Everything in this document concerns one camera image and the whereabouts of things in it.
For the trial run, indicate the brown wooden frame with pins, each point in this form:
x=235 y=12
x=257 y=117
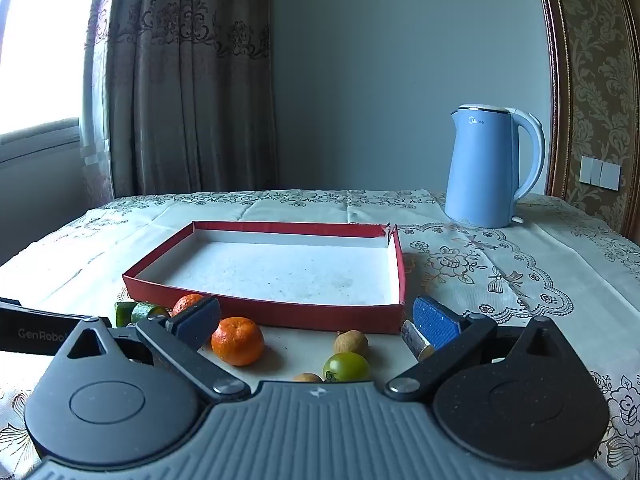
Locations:
x=552 y=85

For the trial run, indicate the brown longan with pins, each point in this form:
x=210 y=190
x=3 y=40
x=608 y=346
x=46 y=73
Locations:
x=307 y=377
x=351 y=344

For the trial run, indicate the green tomato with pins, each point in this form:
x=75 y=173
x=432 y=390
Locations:
x=346 y=367

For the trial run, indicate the sheer lace curtain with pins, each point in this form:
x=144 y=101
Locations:
x=102 y=175

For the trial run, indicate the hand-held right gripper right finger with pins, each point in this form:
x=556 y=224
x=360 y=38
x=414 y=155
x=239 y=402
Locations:
x=436 y=322

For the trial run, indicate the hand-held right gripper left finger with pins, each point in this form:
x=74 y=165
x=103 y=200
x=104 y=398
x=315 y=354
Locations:
x=200 y=321

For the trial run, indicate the orange mandarin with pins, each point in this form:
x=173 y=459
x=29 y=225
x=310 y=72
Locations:
x=186 y=304
x=237 y=341

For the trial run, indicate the green cucumber piece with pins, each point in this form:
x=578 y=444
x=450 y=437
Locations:
x=147 y=312
x=122 y=313

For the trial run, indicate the brown patterned curtain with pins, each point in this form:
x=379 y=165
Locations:
x=200 y=75

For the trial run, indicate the white wall switch panel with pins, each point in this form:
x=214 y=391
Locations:
x=600 y=172

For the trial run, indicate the window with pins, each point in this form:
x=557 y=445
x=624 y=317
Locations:
x=40 y=45

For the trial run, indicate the white vertical pipe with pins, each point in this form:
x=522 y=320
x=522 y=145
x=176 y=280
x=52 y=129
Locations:
x=92 y=110

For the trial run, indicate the blue electric kettle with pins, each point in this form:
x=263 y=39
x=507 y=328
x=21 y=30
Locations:
x=480 y=170

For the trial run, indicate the red cardboard box tray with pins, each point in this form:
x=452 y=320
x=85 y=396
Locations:
x=280 y=272

